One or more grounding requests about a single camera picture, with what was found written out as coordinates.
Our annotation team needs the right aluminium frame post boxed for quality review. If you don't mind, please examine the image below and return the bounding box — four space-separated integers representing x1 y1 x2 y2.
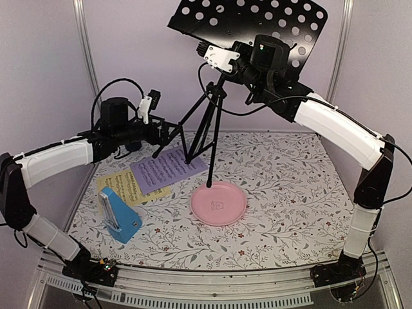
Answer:
321 0 354 102

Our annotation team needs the aluminium frame post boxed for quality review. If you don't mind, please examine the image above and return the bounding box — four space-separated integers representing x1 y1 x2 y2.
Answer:
73 0 99 95
321 0 354 102

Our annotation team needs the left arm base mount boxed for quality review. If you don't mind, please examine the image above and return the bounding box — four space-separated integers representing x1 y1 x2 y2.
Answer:
62 248 118 287

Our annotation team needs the aluminium front rail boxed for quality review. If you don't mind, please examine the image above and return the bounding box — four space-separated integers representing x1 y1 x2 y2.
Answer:
28 252 404 308

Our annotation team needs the left aluminium frame post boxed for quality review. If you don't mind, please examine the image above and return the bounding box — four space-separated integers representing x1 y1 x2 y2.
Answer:
73 0 99 95

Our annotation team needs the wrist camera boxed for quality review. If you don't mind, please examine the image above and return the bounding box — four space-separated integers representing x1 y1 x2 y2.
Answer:
196 41 240 73
137 89 161 124

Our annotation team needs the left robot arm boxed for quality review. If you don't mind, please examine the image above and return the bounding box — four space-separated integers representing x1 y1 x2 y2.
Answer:
1 91 169 279

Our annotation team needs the black music stand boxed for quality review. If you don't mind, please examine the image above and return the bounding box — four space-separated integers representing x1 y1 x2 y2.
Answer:
151 0 330 189

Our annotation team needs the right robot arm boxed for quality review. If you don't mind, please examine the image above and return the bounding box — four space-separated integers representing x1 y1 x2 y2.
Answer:
229 33 395 281

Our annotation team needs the dark blue cup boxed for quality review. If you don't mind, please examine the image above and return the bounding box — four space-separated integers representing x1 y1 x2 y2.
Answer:
125 142 142 153

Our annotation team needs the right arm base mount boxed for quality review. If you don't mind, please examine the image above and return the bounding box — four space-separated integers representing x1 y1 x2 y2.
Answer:
310 253 366 303

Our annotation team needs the pink plate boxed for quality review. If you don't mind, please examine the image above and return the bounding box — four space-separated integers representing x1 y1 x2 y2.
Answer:
190 181 247 227

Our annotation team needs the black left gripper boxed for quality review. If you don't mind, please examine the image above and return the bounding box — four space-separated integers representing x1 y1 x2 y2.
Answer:
114 115 183 146

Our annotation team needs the blue metronome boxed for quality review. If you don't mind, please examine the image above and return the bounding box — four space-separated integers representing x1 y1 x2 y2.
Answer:
98 187 142 244

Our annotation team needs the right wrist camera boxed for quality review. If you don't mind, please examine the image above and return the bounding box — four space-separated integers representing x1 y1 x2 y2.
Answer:
196 41 240 73

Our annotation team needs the floral table mat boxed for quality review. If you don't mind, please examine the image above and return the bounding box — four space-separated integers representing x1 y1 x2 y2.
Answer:
69 133 353 270

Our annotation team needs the purple sheet music page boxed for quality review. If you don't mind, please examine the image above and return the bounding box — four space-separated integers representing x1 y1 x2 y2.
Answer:
130 146 209 194

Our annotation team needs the yellow sheet music page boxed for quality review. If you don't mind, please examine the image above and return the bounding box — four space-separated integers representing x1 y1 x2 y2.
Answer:
97 170 171 207

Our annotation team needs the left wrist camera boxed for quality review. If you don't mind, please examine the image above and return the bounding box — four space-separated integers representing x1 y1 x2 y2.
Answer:
137 89 161 124

